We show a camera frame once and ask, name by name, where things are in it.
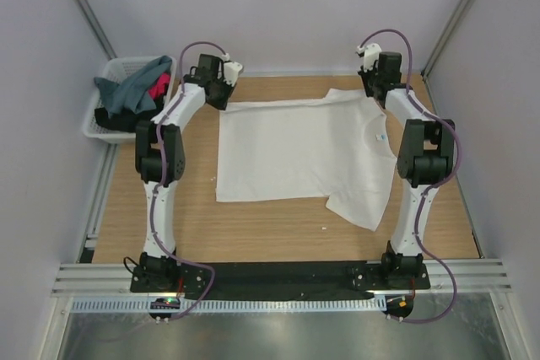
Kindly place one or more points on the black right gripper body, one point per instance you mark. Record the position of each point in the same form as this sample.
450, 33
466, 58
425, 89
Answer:
369, 79

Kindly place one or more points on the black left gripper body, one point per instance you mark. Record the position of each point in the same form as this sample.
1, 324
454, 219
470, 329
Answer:
222, 94

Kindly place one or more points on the white t shirt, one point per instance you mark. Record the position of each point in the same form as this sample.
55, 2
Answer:
334, 147

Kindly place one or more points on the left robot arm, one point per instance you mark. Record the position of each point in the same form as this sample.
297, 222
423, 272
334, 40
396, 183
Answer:
160, 160

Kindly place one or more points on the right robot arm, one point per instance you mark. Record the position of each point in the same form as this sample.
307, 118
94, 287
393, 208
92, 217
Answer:
425, 158

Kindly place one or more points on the pink t shirt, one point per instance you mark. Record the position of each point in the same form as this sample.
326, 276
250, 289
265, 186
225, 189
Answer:
160, 87

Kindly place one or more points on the grey-blue t shirt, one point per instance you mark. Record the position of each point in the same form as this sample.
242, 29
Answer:
132, 93

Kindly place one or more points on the black t shirt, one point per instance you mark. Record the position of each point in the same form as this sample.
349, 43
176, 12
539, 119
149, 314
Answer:
126, 121

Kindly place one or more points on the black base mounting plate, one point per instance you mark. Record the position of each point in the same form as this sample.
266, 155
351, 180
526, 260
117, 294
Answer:
276, 281

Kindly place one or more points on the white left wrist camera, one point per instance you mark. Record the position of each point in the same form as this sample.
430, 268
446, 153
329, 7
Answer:
231, 70

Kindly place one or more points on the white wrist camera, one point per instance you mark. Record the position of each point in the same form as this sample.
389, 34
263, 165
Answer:
369, 55
231, 70

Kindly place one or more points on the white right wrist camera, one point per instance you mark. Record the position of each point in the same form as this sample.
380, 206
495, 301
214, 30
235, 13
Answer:
369, 55

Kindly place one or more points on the aluminium frame rail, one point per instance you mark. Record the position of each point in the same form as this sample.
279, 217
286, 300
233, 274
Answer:
93, 215

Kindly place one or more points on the front aluminium frame rails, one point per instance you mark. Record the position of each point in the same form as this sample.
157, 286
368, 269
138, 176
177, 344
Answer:
471, 275

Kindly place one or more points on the white slotted cable duct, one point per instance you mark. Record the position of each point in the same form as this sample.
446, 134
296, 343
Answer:
170, 305

